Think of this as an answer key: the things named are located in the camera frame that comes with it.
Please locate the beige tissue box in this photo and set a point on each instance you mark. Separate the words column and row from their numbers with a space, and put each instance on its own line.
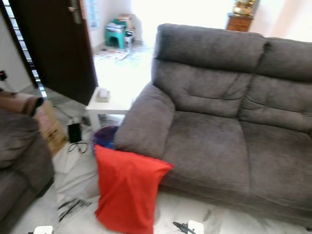
column 103, row 95

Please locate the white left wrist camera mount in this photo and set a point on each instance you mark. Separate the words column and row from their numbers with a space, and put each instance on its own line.
column 43, row 230

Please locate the white side table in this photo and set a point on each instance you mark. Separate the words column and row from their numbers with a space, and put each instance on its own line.
column 114, row 103

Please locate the brown cardboard box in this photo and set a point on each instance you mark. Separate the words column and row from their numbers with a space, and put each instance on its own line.
column 52, row 127

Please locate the grey fabric two-seat sofa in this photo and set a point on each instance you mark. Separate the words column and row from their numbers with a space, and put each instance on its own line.
column 219, row 131

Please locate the green plastic stool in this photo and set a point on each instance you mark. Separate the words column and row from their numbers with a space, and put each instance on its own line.
column 115, row 35

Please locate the grey fabric armchair sofa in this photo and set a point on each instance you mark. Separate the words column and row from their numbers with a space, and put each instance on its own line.
column 22, row 156

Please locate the golden statue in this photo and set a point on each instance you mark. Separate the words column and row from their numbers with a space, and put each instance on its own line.
column 244, row 7

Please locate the black power adapter box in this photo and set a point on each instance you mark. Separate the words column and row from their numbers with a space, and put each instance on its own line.
column 74, row 133

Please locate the dark brown wooden door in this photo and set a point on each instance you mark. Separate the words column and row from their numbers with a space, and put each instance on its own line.
column 61, row 53

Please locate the patterned floor mat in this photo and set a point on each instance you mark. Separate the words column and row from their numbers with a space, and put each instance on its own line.
column 111, row 54

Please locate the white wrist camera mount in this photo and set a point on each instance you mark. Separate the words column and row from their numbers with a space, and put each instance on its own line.
column 43, row 230
column 196, row 227

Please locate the brown wooden cabinet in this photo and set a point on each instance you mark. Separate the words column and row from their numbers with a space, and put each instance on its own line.
column 239, row 23

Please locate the black wall socket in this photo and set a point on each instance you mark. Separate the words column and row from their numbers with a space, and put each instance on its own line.
column 3, row 75

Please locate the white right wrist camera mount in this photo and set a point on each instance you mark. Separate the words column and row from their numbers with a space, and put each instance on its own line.
column 196, row 227

